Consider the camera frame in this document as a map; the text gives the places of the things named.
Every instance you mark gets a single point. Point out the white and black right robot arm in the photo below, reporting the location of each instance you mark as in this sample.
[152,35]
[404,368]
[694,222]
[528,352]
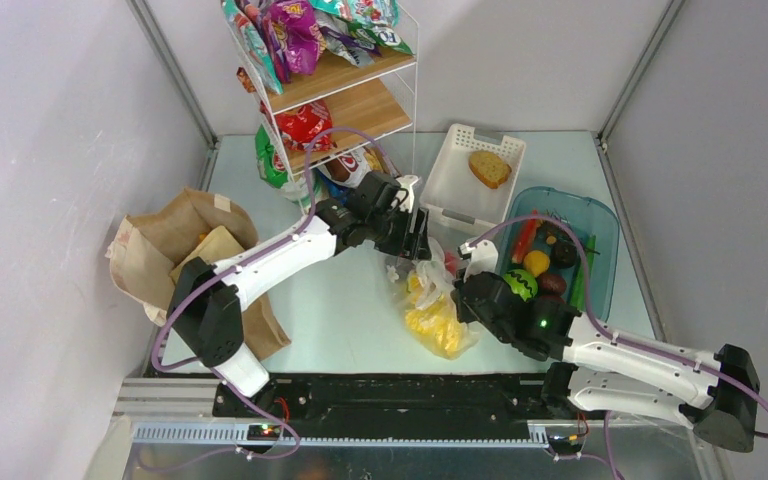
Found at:
[595,368]

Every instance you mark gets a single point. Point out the white red chips bag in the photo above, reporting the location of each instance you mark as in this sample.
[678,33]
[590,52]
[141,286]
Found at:
[348,170]

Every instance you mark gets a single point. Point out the green white snack bag top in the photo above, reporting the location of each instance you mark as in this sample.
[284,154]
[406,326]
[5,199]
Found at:
[358,30]

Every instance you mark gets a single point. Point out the translucent plastic grocery bag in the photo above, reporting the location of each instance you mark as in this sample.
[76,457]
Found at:
[422,293]

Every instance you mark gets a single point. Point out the purple snack bag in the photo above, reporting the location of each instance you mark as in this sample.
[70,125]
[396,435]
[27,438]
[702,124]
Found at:
[294,28]

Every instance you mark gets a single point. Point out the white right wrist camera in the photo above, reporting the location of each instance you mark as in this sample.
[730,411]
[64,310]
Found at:
[480,258]

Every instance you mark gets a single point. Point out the white plastic basket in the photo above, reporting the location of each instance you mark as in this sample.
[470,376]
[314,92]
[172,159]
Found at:
[454,195]

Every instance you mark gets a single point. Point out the brown toy potato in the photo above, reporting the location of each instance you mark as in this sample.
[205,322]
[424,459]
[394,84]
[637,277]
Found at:
[551,284]

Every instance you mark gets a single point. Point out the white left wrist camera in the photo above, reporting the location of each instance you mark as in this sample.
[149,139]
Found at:
[405,197]

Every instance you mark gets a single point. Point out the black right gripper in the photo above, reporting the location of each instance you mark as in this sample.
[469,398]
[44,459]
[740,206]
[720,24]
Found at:
[463,315]

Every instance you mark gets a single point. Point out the yellow toy lemon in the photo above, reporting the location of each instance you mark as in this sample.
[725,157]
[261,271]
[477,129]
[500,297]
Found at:
[536,263]

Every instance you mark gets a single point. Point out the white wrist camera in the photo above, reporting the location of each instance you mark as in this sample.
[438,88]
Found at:
[405,197]
[480,258]

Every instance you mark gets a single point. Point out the brown burlap tote bag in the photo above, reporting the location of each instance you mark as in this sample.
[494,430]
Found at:
[148,248]

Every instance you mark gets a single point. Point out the white wire wooden shelf rack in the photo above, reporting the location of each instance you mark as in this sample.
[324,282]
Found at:
[372,101]

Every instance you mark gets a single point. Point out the green toy cucumber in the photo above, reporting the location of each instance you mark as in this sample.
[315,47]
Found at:
[577,297]

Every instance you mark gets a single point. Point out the green toy ball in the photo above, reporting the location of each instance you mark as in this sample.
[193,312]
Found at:
[522,283]

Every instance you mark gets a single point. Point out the teal plastic tub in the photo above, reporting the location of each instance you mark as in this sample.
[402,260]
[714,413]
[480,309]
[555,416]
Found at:
[584,216]

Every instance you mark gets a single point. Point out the red snack bag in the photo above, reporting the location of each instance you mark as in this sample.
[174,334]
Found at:
[300,127]

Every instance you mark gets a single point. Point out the teal snack bag left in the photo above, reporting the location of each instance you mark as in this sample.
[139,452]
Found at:
[256,59]

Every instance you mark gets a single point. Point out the slice of toasted bread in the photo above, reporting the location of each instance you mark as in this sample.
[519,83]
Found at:
[489,168]

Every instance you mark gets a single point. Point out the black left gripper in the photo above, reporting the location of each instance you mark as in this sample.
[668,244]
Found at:
[410,245]

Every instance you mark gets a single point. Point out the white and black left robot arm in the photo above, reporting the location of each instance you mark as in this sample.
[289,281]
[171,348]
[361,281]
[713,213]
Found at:
[208,302]

